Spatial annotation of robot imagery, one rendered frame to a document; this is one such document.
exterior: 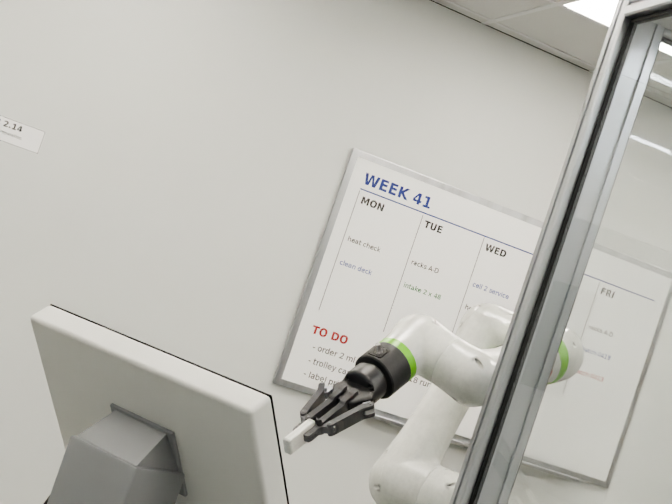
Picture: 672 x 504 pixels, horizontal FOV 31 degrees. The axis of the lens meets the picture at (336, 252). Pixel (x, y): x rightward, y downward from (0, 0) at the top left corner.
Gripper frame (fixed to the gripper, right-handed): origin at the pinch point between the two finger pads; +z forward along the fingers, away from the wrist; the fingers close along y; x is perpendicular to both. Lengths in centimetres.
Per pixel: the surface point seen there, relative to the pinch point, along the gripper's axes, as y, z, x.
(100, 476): -10.7, 33.8, -9.8
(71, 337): -26.9, 22.7, -24.1
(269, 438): 13.7, 19.6, -18.1
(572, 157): 31, -40, -43
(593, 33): -122, -322, 47
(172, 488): -4.2, 25.5, -4.5
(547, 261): 32, -29, -30
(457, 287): -163, -271, 158
